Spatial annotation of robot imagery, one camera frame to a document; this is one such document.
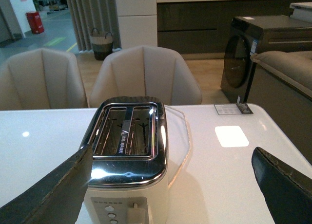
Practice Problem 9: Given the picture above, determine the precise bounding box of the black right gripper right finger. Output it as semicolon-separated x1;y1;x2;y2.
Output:
252;147;312;224

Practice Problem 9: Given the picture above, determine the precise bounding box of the woven laundry basket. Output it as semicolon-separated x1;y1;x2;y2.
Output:
90;27;114;60

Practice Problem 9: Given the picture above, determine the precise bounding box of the white toaster power cable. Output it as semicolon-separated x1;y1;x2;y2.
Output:
165;105;193;183

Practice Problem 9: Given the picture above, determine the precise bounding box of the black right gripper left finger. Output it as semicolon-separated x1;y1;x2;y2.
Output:
0;146;93;224

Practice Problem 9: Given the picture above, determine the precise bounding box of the cream and chrome toaster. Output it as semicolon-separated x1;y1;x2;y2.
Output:
81;96;169;224

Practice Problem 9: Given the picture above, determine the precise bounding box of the black white table label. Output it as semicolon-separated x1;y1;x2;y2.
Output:
214;103;253;115

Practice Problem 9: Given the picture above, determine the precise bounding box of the beige chair on left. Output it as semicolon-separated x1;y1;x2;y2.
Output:
0;48;88;111

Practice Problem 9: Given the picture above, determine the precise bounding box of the grey pleated curtain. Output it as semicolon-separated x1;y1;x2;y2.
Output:
67;0;121;51

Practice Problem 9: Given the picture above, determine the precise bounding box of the black washing machine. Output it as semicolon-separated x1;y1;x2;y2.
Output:
220;15;312;103

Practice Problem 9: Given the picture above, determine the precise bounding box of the dark kitchen counter cabinet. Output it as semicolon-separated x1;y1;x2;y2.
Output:
156;0;311;57

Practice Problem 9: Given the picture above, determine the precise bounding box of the beige cushioned sofa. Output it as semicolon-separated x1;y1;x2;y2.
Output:
246;50;312;161

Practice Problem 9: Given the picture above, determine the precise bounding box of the white tall cabinet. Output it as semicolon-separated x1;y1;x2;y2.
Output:
115;0;157;49

